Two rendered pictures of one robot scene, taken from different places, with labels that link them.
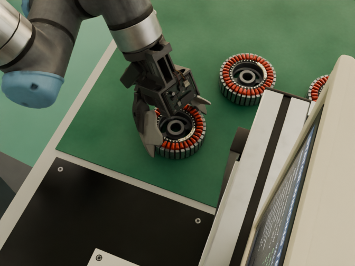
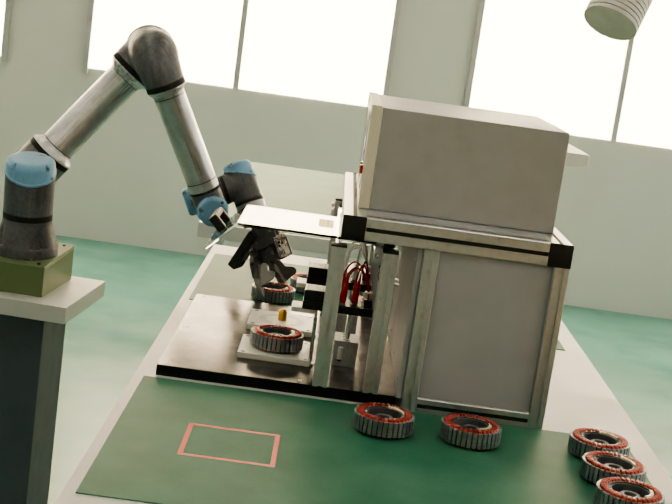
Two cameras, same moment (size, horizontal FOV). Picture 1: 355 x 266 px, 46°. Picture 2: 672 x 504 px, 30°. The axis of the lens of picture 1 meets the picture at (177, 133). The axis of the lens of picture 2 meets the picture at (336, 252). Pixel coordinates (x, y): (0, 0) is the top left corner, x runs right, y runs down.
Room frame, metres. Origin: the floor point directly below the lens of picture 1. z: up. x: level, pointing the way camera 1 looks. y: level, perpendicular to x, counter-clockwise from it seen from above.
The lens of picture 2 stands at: (-2.56, 1.04, 1.47)
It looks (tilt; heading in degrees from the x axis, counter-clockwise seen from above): 10 degrees down; 338
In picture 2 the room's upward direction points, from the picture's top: 8 degrees clockwise
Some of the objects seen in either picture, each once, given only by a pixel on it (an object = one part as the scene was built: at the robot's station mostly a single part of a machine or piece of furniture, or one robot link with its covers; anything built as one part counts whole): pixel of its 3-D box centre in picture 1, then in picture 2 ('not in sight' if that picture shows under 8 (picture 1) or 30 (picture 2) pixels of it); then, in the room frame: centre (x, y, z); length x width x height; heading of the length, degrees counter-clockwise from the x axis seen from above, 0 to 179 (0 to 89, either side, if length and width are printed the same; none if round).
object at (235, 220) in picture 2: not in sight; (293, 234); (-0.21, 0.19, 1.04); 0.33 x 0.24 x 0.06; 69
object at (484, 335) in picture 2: not in sight; (483, 339); (-0.49, -0.12, 0.91); 0.28 x 0.03 x 0.32; 69
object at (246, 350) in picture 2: not in sight; (275, 349); (-0.15, 0.17, 0.78); 0.15 x 0.15 x 0.01; 69
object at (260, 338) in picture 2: not in sight; (276, 338); (-0.15, 0.17, 0.80); 0.11 x 0.11 x 0.04
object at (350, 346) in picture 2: not in sight; (344, 349); (-0.20, 0.04, 0.80); 0.07 x 0.05 x 0.06; 159
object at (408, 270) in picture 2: not in sight; (402, 288); (-0.13, -0.11, 0.92); 0.66 x 0.01 x 0.30; 159
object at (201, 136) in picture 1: (175, 129); (273, 292); (0.40, 0.00, 0.77); 0.11 x 0.11 x 0.04
